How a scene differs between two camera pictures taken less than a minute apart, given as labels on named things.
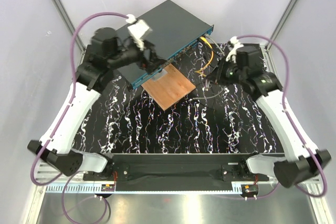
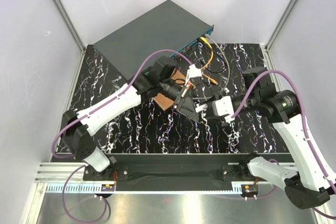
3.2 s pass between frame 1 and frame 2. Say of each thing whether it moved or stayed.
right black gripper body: moved
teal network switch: stayed
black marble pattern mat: stayed
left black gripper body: moved
